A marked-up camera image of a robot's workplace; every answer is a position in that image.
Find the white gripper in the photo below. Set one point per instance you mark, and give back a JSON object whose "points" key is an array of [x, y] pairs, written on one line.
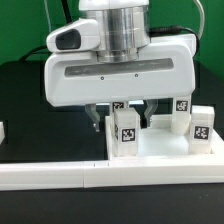
{"points": [[163, 69]]}

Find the white square table top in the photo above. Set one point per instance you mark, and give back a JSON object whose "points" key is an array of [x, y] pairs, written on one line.
{"points": [[154, 142]]}

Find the white U-shaped obstacle fence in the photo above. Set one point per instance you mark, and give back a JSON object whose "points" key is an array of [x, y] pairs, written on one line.
{"points": [[202, 168]]}

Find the white block at left edge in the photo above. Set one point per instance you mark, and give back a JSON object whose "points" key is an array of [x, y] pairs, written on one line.
{"points": [[2, 134]]}

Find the black cable horizontal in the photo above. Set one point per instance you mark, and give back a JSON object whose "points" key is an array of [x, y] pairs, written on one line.
{"points": [[37, 50]]}

